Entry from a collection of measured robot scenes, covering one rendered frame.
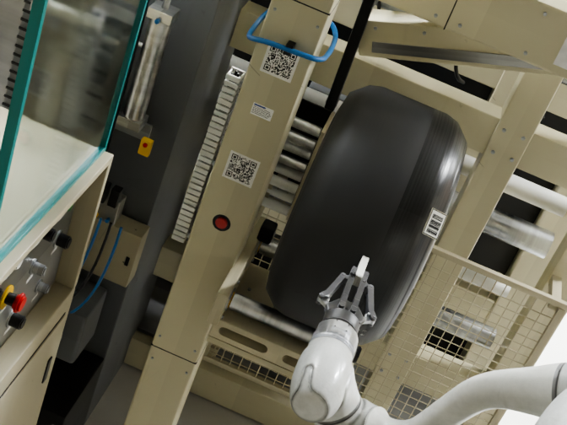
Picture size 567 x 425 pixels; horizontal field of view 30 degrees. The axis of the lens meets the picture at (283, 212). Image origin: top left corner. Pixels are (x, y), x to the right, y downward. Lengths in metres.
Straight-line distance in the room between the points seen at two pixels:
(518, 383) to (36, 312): 1.11
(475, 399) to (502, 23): 1.01
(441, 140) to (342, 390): 0.67
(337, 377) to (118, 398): 1.69
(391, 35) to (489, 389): 1.16
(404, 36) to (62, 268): 1.02
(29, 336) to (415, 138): 0.94
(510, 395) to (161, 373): 1.30
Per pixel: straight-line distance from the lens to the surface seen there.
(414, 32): 2.70
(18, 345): 2.32
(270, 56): 2.36
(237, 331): 2.60
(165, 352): 2.84
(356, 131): 2.32
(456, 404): 1.88
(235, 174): 2.50
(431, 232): 2.29
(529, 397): 1.79
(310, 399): 1.95
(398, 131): 2.35
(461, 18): 2.54
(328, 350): 2.00
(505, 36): 2.54
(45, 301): 2.44
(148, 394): 2.95
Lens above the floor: 2.46
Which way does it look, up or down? 31 degrees down
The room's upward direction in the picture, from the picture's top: 22 degrees clockwise
